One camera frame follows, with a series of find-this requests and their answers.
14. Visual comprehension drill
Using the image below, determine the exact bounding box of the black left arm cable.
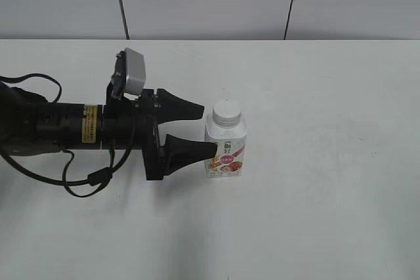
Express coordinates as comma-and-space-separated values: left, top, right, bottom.
0, 73, 138, 198

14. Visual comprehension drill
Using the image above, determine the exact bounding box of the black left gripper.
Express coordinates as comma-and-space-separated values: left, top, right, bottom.
101, 89, 217, 180

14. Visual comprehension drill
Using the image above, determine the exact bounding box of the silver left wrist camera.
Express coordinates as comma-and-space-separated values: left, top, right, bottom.
111, 47, 146, 99

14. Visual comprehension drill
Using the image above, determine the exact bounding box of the white plastic bottle cap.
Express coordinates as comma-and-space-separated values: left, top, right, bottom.
212, 99, 242, 127

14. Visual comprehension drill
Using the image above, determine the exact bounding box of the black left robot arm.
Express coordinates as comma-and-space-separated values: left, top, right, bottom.
1, 84, 217, 180

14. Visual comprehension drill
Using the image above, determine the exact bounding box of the white strawberry yogurt bottle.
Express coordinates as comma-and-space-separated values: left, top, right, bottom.
204, 114, 247, 178

